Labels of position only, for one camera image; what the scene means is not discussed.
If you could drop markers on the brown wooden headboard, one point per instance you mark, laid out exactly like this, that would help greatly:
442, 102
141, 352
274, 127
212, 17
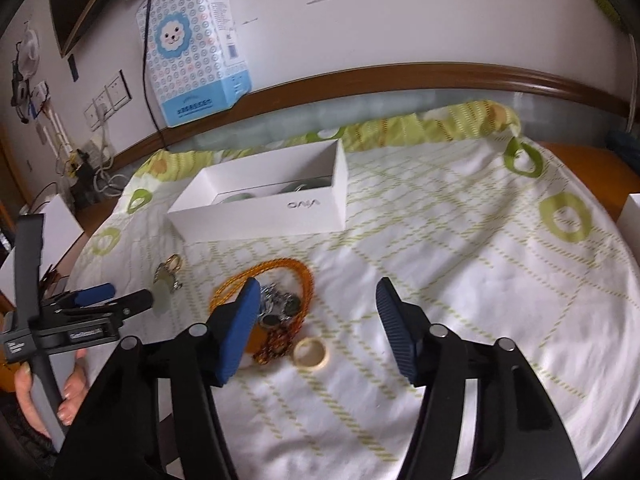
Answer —
382, 78

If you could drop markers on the blue white tissue pack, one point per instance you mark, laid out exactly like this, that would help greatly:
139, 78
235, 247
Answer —
193, 62

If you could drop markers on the white vivo cardboard box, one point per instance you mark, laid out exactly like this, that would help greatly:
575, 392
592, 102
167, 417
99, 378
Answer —
322, 210

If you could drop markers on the white wall socket panel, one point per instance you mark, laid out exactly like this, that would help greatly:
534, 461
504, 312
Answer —
111, 98

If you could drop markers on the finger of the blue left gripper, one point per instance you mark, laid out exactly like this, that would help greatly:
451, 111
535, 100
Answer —
94, 295
130, 305

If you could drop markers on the white power strip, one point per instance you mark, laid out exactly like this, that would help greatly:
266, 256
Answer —
92, 153

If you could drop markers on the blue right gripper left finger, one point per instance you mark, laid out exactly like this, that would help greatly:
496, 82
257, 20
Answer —
233, 323

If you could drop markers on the white green patterned bedsheet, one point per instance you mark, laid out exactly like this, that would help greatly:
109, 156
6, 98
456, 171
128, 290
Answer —
487, 231

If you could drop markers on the green jade bangle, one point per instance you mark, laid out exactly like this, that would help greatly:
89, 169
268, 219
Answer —
306, 185

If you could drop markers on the orange amber pendant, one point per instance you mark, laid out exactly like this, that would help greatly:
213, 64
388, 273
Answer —
257, 341

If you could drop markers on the person's left hand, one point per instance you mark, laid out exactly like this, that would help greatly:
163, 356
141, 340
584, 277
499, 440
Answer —
74, 393

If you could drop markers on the pale green jade disc pendant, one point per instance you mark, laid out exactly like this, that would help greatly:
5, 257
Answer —
161, 299

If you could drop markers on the pale grey jade bangle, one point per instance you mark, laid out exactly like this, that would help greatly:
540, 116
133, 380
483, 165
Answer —
239, 195

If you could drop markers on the silver metal charms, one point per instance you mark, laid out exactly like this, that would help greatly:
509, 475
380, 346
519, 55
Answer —
277, 307

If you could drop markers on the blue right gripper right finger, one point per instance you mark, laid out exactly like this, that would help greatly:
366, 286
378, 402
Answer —
404, 325

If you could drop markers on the white box at right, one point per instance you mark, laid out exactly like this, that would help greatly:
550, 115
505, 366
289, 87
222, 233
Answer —
629, 221

